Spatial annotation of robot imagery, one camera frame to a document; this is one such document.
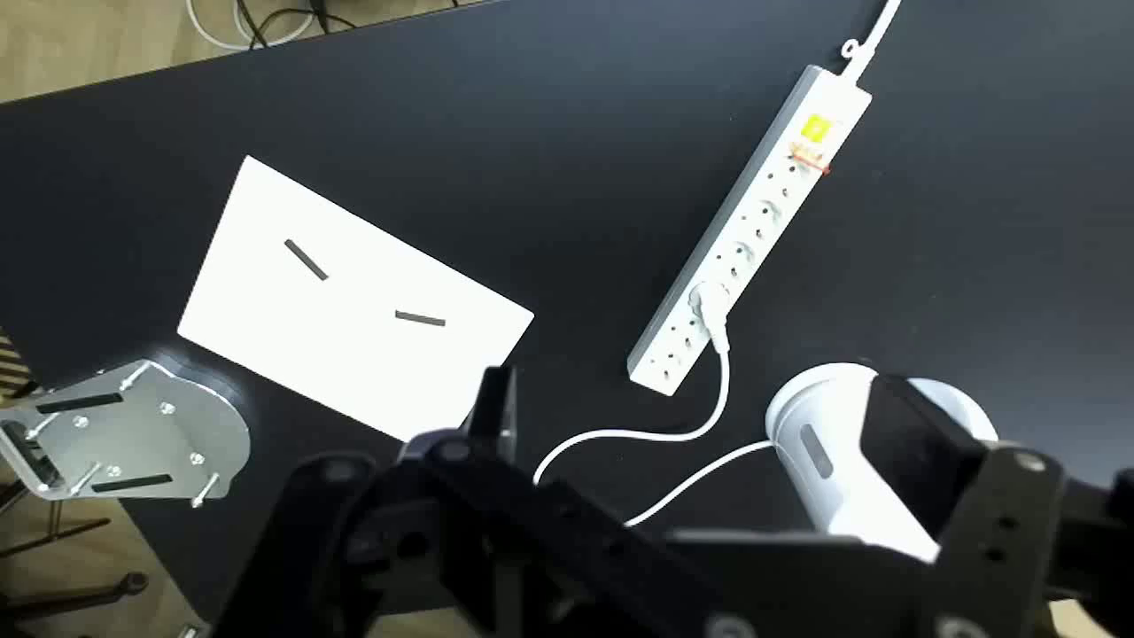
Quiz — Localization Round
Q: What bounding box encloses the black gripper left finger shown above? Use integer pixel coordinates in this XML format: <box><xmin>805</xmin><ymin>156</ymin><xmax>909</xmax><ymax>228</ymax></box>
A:
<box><xmin>216</xmin><ymin>362</ymin><xmax>736</xmax><ymax>638</ymax></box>

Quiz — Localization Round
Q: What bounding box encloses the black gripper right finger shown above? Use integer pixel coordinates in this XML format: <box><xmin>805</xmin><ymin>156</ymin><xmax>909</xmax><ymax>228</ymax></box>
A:
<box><xmin>729</xmin><ymin>373</ymin><xmax>1134</xmax><ymax>638</ymax></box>

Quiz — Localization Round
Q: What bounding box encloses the white cup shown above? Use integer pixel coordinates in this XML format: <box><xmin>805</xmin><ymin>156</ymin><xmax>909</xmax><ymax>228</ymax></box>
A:
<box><xmin>763</xmin><ymin>362</ymin><xmax>1003</xmax><ymax>566</ymax></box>

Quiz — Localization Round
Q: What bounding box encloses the white flat board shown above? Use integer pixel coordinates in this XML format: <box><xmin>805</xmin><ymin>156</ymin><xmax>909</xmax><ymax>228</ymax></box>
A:
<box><xmin>175</xmin><ymin>154</ymin><xmax>537</xmax><ymax>447</ymax></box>

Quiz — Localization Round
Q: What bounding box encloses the dark metal floor stand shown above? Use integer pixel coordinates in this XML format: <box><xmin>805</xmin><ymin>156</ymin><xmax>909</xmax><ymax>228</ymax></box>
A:
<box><xmin>0</xmin><ymin>508</ymin><xmax>152</xmax><ymax>625</ymax></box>

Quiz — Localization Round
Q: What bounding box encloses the silver metal mounting plate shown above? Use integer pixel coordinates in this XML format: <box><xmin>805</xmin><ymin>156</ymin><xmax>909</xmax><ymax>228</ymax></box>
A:
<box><xmin>0</xmin><ymin>357</ymin><xmax>254</xmax><ymax>512</ymax></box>

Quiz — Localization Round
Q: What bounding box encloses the white power strip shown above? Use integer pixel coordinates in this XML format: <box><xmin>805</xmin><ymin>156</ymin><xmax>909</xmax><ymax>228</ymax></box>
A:
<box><xmin>622</xmin><ymin>60</ymin><xmax>877</xmax><ymax>401</ymax></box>

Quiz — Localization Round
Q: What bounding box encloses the white kettle cable with plug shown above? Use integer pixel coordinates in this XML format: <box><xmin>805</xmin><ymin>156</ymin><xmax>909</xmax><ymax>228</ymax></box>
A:
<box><xmin>529</xmin><ymin>280</ymin><xmax>776</xmax><ymax>531</ymax></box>

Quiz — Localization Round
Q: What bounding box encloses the white power strip cable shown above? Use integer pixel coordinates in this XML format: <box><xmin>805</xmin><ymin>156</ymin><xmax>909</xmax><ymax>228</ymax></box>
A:
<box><xmin>838</xmin><ymin>0</ymin><xmax>908</xmax><ymax>85</ymax></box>

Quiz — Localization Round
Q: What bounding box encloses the black cable on floor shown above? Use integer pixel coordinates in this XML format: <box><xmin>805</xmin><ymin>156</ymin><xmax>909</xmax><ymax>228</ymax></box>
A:
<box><xmin>231</xmin><ymin>0</ymin><xmax>356</xmax><ymax>50</ymax></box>

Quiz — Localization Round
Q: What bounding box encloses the white cable on floor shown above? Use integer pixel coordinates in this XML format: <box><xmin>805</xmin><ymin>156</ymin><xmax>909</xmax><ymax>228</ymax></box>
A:
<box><xmin>180</xmin><ymin>0</ymin><xmax>258</xmax><ymax>53</ymax></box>

